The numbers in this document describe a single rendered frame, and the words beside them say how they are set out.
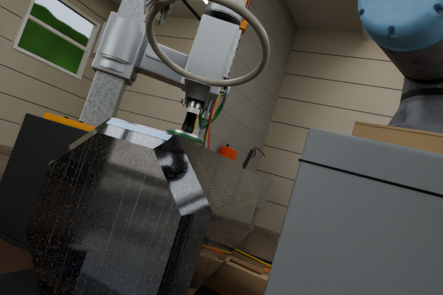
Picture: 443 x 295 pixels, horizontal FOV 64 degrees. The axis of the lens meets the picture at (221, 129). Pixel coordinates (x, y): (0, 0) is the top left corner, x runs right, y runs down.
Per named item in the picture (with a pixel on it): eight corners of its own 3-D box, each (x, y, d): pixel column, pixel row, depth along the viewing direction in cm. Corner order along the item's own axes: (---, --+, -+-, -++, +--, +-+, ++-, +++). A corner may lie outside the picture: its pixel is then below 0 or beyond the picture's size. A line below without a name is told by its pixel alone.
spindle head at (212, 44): (180, 100, 225) (200, 35, 231) (213, 110, 226) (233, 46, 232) (178, 87, 190) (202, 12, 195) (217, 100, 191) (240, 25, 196)
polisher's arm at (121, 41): (91, 49, 226) (104, 14, 229) (92, 60, 258) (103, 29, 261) (198, 89, 249) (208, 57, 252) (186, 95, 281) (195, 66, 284)
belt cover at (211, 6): (196, 62, 287) (202, 43, 289) (226, 71, 288) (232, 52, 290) (199, 11, 192) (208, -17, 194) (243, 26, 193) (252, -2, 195)
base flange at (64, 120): (38, 116, 227) (41, 109, 227) (88, 132, 272) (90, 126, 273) (99, 134, 210) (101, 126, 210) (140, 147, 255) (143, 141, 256)
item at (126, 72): (76, 63, 236) (96, 8, 241) (107, 81, 268) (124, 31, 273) (118, 72, 224) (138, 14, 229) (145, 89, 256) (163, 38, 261)
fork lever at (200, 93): (180, 105, 222) (182, 98, 223) (209, 114, 223) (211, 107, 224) (177, 76, 154) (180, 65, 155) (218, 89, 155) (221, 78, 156)
